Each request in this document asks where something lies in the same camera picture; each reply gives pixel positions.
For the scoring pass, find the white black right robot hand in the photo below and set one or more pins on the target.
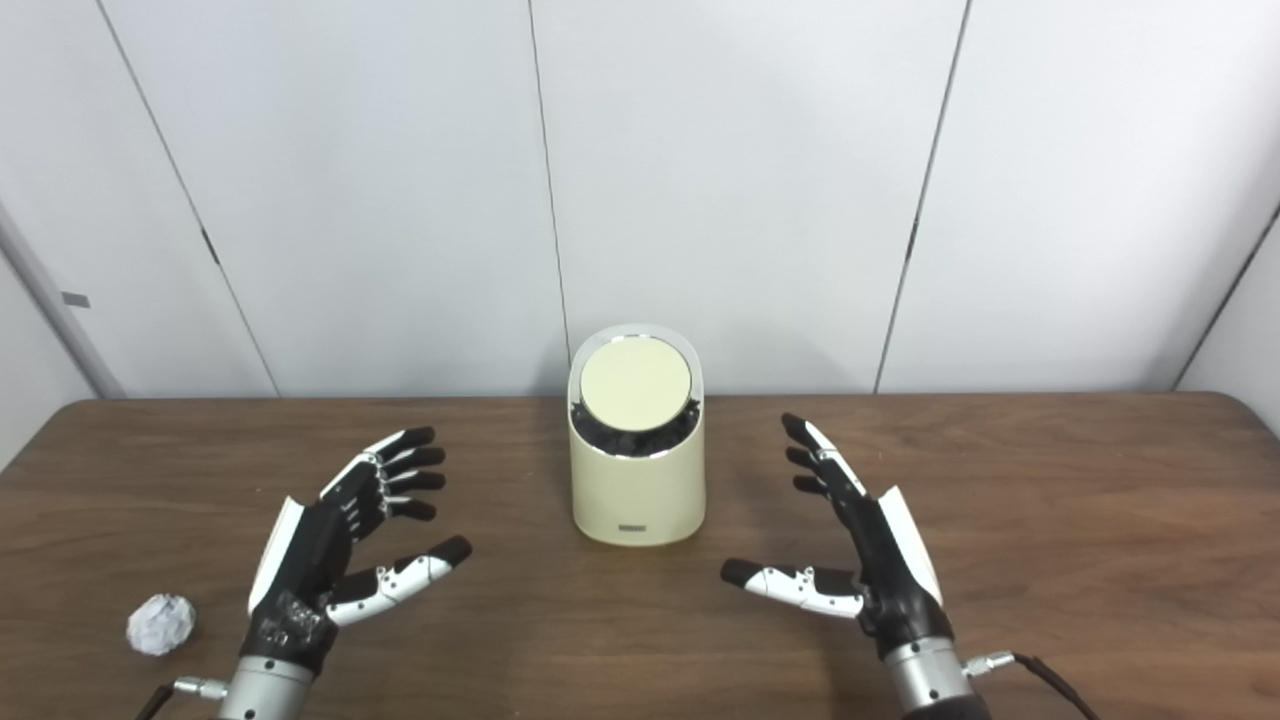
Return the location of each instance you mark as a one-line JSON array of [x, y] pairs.
[[890, 570]]

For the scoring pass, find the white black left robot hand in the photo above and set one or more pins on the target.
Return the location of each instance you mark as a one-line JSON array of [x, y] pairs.
[[300, 560]]

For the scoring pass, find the white paper ball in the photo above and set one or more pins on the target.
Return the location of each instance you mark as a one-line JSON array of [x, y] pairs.
[[162, 624]]

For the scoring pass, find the round cream bin lid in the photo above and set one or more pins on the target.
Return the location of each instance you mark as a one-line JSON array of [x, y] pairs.
[[636, 383]]

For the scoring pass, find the cream-colored bin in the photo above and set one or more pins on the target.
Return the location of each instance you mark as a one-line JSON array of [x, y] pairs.
[[635, 495]]

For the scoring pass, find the black bin liner bag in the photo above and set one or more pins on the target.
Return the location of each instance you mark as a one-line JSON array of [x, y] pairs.
[[630, 440]]

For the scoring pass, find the small grey wall label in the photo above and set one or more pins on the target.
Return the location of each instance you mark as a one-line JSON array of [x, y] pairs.
[[76, 300]]

